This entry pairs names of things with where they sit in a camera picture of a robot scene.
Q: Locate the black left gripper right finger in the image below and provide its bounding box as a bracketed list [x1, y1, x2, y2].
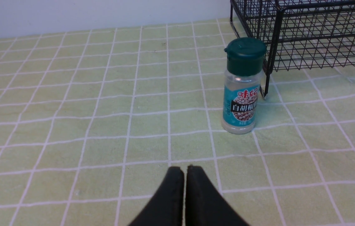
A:
[186, 165, 249, 226]

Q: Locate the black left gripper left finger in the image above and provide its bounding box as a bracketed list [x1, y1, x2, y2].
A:
[129, 166, 185, 226]

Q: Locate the green-capped white pepper bottle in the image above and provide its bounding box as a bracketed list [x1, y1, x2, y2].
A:
[221, 37, 267, 134]

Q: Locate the green checkered tablecloth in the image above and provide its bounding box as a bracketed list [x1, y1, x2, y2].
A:
[0, 19, 355, 226]

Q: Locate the black wire shelf rack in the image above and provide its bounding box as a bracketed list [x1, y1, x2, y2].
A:
[230, 0, 355, 99]

